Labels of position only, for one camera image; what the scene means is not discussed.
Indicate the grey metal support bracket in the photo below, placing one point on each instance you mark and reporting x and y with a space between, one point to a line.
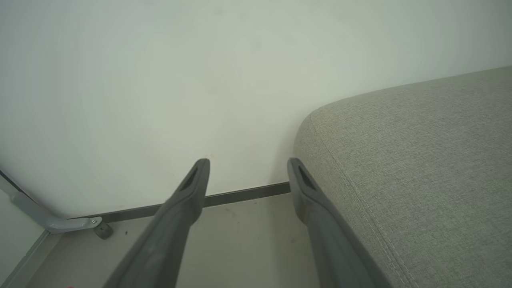
44 218

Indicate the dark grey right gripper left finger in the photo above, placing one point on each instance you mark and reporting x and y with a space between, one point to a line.
176 224

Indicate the dark grey round foot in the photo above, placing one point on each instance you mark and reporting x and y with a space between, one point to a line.
104 230

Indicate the grey fabric sofa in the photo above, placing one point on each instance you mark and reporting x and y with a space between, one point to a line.
420 180

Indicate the white partition panel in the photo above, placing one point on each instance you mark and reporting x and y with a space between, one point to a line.
16 236

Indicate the dark baseboard strip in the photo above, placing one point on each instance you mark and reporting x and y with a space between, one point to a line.
240 196

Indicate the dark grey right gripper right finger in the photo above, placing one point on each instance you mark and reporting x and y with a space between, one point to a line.
324 232

